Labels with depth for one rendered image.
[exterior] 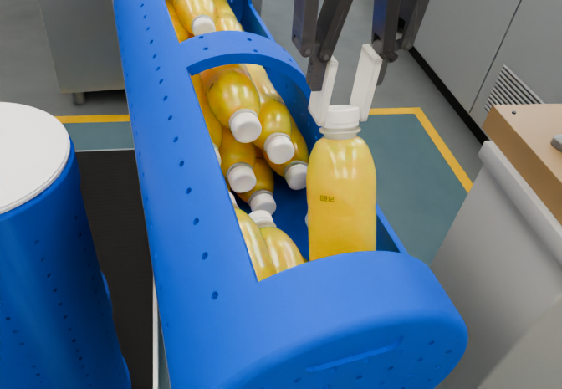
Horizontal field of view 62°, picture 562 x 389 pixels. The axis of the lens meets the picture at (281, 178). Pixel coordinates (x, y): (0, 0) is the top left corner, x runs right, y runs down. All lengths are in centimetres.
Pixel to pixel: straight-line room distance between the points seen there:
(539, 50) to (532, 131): 154
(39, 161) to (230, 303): 48
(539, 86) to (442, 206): 70
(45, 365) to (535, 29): 231
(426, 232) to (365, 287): 185
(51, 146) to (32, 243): 15
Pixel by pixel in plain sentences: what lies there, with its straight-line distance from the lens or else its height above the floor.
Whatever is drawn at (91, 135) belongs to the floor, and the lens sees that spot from 256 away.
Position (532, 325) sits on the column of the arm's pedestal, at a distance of 101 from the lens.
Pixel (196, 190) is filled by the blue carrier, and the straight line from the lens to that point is 48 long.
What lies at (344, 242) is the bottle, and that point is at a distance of 48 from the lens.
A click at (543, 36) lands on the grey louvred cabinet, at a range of 252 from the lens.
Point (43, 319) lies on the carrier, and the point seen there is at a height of 77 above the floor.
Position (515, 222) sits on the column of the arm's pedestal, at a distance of 100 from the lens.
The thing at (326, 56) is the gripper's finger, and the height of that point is 134.
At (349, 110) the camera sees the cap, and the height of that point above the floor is 129.
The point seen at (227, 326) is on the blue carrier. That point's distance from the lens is 39.
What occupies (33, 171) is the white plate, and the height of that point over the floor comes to 104.
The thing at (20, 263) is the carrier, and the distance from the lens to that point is 82.
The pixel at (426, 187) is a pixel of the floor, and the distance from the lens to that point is 245.
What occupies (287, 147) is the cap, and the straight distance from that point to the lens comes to 66.
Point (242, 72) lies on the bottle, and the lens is 68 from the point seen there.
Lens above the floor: 154
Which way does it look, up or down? 42 degrees down
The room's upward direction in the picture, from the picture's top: 8 degrees clockwise
